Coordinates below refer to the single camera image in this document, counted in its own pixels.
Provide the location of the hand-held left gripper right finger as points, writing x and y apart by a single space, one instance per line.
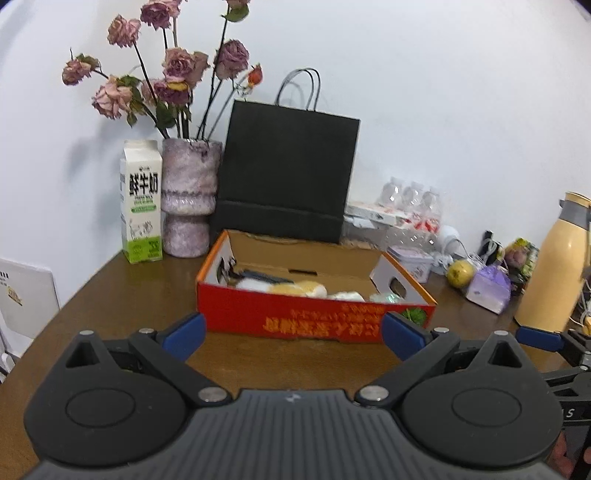
401 334

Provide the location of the red cardboard box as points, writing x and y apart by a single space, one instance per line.
300 318

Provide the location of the white round desk gadget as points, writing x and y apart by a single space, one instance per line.
447 240

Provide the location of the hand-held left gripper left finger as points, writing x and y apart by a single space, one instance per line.
187 334

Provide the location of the white printed tin box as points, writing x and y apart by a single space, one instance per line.
411 263

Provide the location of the dried pink rose bouquet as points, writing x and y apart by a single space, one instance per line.
178 64

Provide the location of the person's right hand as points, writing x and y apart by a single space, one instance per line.
561 454

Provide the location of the white green milk carton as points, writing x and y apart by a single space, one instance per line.
141 207

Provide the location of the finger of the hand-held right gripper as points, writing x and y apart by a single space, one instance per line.
572 381
538 338

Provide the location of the purple tissue pack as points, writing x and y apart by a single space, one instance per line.
489 290

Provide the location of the flat white carton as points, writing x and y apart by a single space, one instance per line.
374 212

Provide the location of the purple mottled vase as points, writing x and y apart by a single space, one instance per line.
189 194

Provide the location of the black paper bag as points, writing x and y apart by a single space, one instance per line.
286 166

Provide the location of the yellow thermos jug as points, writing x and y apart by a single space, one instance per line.
554 277

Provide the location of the clear plastic wrap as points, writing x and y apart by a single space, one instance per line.
385 297

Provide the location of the white flat panel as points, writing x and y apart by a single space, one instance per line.
27 300

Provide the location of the yellow green pear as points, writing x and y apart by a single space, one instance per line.
460 273

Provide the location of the white and yellow plush toy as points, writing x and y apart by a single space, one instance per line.
295 288

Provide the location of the colourful snack bag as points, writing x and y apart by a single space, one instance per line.
521 258

